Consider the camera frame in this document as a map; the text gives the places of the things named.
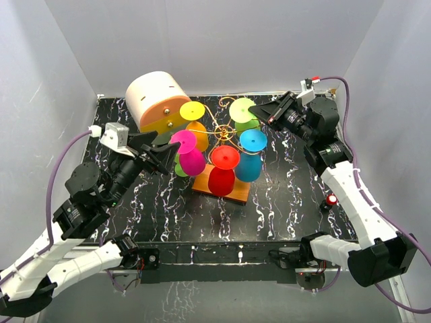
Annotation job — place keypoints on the black table front bracket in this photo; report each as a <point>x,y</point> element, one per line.
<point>225,261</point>

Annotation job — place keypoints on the orange wine glass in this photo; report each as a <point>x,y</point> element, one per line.
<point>192,111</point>

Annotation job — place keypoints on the magenta wine glass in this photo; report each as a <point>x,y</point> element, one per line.
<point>190,158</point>

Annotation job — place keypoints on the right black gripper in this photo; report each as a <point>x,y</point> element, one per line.
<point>273,112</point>

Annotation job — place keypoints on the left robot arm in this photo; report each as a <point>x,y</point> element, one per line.
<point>30,284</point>

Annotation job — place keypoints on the red wine glass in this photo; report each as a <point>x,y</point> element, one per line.
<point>222,178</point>

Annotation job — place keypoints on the gold wire glass rack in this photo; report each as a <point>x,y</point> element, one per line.
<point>224,134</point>

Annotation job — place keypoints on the light green wine glass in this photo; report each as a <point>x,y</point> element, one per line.
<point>177,168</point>

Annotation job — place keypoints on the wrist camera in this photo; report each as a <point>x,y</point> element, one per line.
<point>307,93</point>
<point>114,136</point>

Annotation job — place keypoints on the round mini drawer cabinet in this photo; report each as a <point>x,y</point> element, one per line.
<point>154,101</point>

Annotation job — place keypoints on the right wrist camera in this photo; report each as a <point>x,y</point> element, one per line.
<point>307,93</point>

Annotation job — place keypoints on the red push button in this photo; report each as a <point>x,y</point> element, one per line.
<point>328,203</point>

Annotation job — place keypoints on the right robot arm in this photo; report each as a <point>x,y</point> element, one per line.
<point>381,252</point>

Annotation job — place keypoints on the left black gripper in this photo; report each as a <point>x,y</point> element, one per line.
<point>164,155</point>

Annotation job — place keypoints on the blue wine glass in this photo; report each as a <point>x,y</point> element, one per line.
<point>252,142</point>

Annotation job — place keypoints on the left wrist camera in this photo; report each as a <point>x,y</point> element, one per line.
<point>114,136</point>

